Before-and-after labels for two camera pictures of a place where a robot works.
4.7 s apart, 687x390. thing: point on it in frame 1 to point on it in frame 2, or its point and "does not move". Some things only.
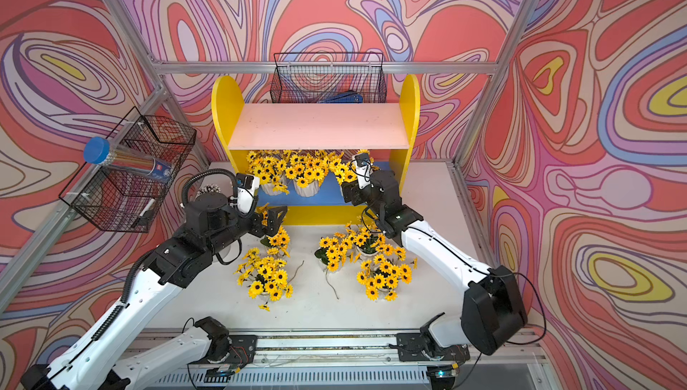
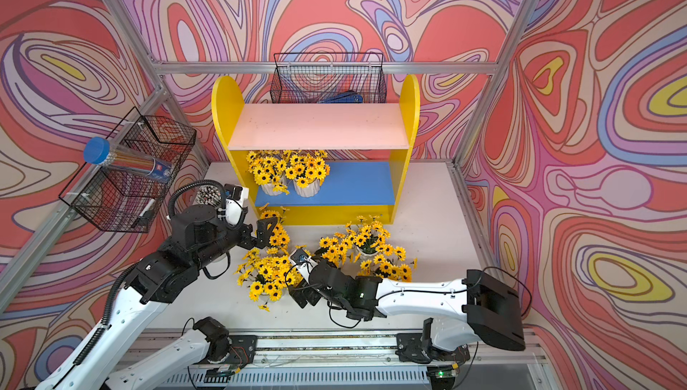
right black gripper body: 373,205 to 342,305
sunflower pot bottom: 344,172 to 294,275
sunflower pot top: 331,253 does not move
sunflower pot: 266,278 does not move
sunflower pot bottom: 307,173 does not move
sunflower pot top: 277,242 does not move
